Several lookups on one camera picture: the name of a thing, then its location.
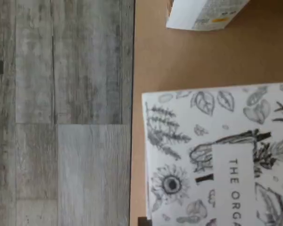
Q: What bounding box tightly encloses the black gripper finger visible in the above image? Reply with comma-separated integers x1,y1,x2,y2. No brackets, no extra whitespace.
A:
137,216,152,226

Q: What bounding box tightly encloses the wooden shelf board under boxes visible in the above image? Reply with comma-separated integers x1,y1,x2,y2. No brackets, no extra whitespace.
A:
129,0,283,226

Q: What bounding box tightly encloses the white box yellow strip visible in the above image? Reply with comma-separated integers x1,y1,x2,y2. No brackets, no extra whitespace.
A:
141,82,283,226

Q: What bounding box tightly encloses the white yellow Purely Elizabeth box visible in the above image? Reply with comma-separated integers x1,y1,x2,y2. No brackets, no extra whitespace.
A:
166,0,251,32

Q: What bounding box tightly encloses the black metal rack frame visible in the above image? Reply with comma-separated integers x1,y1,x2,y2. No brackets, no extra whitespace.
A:
128,0,137,226

